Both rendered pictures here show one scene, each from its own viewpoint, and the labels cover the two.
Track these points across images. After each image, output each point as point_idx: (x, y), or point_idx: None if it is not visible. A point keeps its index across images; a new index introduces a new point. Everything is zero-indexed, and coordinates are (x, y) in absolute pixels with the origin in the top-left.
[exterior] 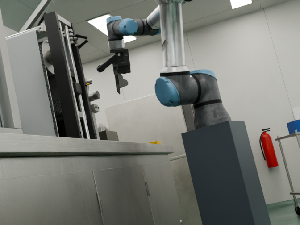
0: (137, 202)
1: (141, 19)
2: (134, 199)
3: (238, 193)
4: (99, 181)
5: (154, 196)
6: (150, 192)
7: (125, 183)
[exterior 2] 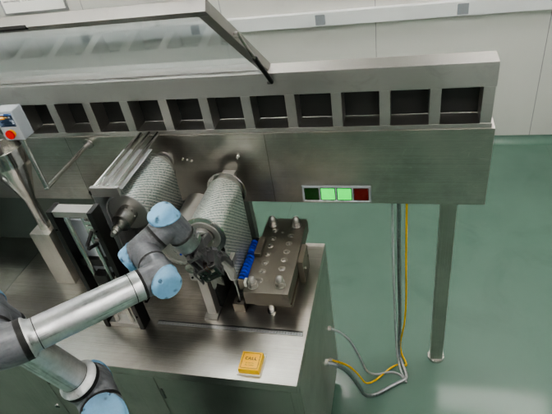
0: (127, 393)
1: (140, 262)
2: (121, 391)
3: None
4: None
5: (187, 402)
6: (172, 397)
7: None
